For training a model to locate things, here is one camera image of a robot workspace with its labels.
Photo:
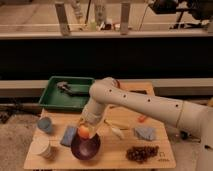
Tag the small orange carrot piece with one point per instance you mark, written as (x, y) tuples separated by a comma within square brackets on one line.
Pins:
[(141, 119)]

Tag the orange apple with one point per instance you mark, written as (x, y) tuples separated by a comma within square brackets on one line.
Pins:
[(83, 132)]

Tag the grey tool in tray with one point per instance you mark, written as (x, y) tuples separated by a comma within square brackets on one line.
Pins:
[(66, 88)]

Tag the blue grey cloth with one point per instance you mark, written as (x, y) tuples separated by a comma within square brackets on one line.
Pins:
[(146, 133)]

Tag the black camera on stand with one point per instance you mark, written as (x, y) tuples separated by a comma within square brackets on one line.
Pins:
[(199, 9)]

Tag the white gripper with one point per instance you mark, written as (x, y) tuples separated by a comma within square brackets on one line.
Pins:
[(89, 120)]

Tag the bunch of dark grapes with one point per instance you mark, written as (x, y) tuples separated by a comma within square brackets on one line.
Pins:
[(141, 154)]

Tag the red bowl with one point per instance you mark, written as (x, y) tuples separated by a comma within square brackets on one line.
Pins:
[(117, 83)]

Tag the purple bowl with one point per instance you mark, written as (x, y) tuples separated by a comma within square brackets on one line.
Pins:
[(85, 149)]

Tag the blue sponge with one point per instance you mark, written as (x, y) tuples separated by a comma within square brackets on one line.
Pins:
[(68, 136)]

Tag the banana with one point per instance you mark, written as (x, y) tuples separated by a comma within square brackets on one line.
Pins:
[(116, 129)]

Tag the black rectangular block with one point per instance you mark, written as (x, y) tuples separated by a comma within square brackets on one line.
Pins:
[(139, 91)]

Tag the green plastic tray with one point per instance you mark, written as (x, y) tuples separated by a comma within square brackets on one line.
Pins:
[(53, 99)]

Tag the white paper cup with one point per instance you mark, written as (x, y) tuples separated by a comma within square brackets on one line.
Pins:
[(42, 147)]

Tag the blue cup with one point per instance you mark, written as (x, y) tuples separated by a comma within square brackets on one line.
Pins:
[(45, 125)]

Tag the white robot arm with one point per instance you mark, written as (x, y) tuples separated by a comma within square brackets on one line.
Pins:
[(186, 116)]

